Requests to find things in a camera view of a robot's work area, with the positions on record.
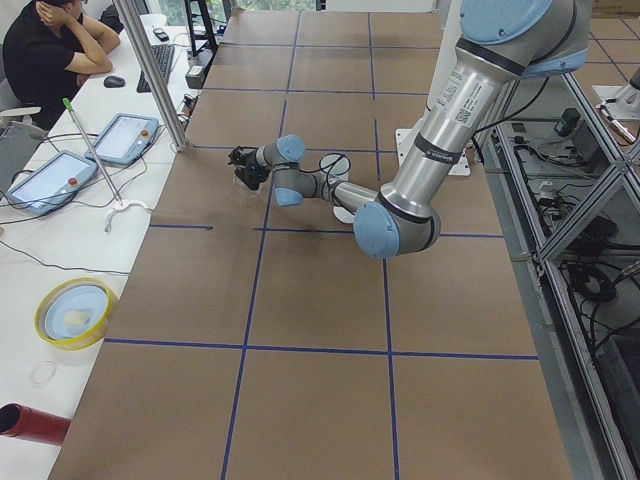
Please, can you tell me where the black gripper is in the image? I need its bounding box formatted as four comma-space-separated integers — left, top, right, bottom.
228, 146, 272, 189

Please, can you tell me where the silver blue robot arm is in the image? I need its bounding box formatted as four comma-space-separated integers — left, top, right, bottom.
229, 1, 593, 259

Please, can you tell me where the white cup blue rim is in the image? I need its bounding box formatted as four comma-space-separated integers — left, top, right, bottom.
319, 153, 351, 181

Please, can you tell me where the black keyboard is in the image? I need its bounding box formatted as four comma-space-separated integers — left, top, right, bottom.
136, 44, 175, 93

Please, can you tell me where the black computer mouse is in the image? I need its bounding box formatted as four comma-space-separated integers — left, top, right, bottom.
103, 75, 126, 89

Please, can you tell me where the metal rod green tip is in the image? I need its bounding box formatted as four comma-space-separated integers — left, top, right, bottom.
62, 97, 124, 207

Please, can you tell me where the near teach pendant tablet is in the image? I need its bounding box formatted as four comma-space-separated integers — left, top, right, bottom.
6, 150, 98, 215

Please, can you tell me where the light blue plate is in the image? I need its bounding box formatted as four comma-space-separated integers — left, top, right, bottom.
44, 284, 109, 341

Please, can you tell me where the person in black shirt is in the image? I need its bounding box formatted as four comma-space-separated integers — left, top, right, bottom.
3, 1, 120, 130

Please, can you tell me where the red cylinder tube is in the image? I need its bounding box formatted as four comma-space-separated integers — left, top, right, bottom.
1, 403, 71, 446

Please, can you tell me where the white claw bracket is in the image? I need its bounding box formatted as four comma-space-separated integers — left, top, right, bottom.
104, 199, 152, 233

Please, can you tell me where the aluminium frame post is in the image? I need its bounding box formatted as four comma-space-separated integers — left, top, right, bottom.
113, 0, 188, 152

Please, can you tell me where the aluminium side frame rail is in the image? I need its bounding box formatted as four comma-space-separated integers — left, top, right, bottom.
477, 64, 639, 479

